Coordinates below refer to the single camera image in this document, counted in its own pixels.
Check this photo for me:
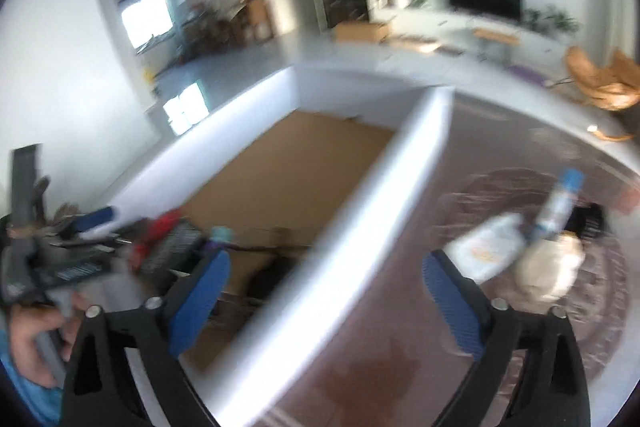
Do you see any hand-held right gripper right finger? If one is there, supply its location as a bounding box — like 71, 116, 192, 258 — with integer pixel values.
421, 249, 591, 427

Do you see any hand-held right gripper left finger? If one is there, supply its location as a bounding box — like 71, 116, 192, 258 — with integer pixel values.
60, 249, 232, 427

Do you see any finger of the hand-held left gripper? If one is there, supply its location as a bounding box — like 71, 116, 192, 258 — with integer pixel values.
47, 234, 136, 258
60, 206, 120, 235

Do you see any black soap box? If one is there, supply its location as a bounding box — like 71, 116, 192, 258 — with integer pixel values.
142, 222, 206, 278

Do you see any red object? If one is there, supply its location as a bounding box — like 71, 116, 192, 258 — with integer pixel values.
127, 209, 183, 275

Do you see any purple toy wand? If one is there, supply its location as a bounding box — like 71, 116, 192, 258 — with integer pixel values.
202, 227, 236, 255

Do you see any white storage box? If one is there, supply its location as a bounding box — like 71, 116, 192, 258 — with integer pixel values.
97, 66, 455, 427

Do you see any person's left forearm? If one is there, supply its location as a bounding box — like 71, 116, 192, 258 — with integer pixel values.
0, 352, 63, 425

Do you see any person's left hand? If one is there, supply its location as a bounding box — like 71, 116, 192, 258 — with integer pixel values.
10, 292, 88, 388

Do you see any white packet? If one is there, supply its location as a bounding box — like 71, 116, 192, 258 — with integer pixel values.
442, 212, 531, 285

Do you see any cream knitted cloth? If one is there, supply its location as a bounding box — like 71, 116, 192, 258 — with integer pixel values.
515, 231, 586, 303

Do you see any blue and white box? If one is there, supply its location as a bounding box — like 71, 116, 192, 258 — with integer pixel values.
530, 168, 586, 240

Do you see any black hair scrunchie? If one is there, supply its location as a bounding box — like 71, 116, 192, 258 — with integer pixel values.
567, 202, 608, 243

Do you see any wooden chair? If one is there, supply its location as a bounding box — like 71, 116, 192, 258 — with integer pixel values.
562, 46, 640, 110

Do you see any white television cabinet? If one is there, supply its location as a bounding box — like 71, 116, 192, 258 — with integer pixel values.
375, 7, 591, 72

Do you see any cardboard box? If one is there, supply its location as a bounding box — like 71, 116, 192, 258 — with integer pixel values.
334, 21, 393, 44

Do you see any large potted plant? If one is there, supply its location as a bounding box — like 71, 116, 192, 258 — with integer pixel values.
542, 4, 581, 38

